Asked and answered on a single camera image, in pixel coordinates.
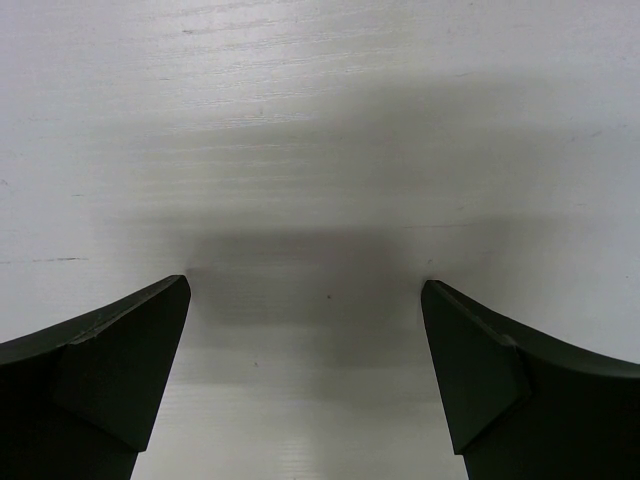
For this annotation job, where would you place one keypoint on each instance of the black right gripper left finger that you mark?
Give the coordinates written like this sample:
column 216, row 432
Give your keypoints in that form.
column 79, row 399

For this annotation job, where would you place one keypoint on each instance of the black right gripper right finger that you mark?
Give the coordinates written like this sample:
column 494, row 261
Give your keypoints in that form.
column 521, row 404

